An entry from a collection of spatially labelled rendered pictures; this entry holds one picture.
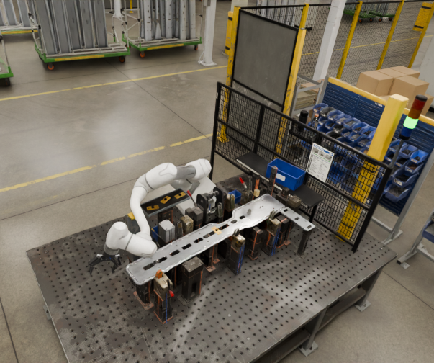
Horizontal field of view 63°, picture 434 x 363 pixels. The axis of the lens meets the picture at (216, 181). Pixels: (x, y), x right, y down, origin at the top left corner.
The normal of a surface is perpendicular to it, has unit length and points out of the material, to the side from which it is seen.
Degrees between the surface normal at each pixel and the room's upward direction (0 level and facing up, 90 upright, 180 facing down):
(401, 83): 90
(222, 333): 0
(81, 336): 0
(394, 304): 0
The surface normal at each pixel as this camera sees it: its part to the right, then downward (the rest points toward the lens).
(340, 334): 0.08, -0.81
